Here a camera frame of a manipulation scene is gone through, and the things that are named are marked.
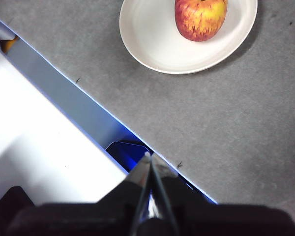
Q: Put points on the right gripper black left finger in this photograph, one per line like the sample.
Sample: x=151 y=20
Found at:
x=93 y=218

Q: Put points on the small orange tab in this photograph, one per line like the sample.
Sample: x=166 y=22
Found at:
x=8 y=45

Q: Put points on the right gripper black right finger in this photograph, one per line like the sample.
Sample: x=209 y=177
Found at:
x=223 y=221

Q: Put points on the red yellow apple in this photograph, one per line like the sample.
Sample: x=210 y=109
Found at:
x=199 y=19

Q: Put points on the black rounded housing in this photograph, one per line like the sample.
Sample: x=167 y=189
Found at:
x=12 y=199

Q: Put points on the dark blue bracket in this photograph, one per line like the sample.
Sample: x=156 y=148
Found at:
x=123 y=152

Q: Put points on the cream yellow plate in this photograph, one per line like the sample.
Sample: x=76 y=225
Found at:
x=152 y=44

